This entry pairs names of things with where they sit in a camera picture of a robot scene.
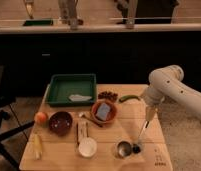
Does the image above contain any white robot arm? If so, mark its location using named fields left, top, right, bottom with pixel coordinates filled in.
left=142, top=65, right=201, bottom=120

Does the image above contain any small metal cup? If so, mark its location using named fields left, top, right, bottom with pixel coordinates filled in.
left=117, top=141, right=132, bottom=158

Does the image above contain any white round cup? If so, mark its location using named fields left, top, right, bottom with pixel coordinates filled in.
left=78, top=137, right=97, bottom=158

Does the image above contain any orange clay bowl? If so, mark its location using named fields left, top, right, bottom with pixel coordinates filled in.
left=91, top=100, right=117, bottom=124

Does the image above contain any black and white ladle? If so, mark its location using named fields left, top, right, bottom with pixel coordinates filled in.
left=132, top=121, right=149, bottom=154

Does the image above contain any bunch of dark grapes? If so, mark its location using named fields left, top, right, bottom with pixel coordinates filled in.
left=98, top=91, right=118, bottom=102

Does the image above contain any blue sponge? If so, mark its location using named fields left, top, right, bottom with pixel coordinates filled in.
left=96, top=103, right=110, bottom=121

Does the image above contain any metal spoon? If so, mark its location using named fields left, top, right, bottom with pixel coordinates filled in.
left=78, top=112, right=103, bottom=127

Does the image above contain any green plastic tray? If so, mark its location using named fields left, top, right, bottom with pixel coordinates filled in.
left=45, top=74, right=96, bottom=107

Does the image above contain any white crumpled paper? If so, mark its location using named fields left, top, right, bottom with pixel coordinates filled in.
left=69, top=94, right=92, bottom=102

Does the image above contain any dark red bowl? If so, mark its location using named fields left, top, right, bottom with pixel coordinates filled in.
left=49, top=111, right=73, bottom=136

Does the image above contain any red apple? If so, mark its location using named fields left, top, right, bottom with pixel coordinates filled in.
left=34, top=112, right=48, bottom=125

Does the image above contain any green box on shelf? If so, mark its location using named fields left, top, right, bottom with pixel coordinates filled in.
left=23, top=19, right=53, bottom=26

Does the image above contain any black chair frame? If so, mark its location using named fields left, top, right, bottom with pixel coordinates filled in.
left=0, top=65, right=36, bottom=169

